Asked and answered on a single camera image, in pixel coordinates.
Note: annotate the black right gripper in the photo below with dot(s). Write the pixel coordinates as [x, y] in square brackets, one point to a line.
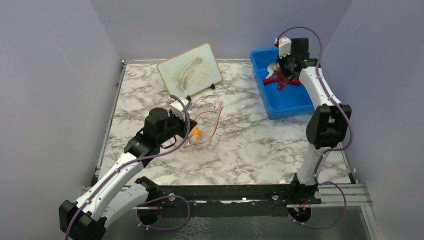
[280, 60]

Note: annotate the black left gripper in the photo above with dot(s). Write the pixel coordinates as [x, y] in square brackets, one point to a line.
[183, 124]

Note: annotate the red grape bunch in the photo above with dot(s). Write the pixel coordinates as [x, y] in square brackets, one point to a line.
[281, 80]

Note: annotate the yellow bell pepper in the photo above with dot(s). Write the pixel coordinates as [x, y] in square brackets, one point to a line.
[195, 135]

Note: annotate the clear zip bag orange zipper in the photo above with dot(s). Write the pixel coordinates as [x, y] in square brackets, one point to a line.
[208, 121]

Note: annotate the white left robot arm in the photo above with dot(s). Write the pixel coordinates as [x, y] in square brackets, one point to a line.
[89, 216]

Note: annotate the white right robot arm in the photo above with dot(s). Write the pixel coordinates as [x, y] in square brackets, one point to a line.
[329, 122]

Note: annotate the red chili pepper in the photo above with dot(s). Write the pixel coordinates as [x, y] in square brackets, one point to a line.
[295, 82]
[270, 80]

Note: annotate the white mushroom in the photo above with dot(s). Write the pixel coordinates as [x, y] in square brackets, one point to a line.
[271, 69]

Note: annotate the blue plastic bin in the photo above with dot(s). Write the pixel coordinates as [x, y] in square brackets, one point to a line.
[292, 101]

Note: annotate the red white staple box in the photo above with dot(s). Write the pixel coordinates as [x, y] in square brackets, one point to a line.
[216, 104]

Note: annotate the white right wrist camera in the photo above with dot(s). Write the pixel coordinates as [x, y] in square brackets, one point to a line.
[283, 45]

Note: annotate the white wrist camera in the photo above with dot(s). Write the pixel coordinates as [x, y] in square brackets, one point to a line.
[283, 45]
[179, 109]

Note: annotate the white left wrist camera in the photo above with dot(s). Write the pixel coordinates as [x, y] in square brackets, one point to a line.
[179, 109]

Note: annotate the small whiteboard yellow frame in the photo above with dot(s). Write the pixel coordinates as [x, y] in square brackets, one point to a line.
[191, 71]

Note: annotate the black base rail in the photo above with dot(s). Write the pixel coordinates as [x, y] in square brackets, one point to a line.
[214, 201]

